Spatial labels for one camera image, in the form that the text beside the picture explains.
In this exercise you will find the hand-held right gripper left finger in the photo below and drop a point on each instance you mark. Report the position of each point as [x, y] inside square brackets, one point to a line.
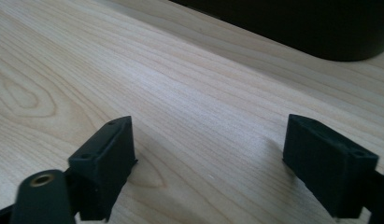
[105, 168]

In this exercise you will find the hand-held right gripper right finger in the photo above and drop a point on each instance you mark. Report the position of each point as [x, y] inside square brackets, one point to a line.
[326, 168]

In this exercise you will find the large black object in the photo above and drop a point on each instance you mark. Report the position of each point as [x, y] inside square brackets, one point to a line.
[305, 25]

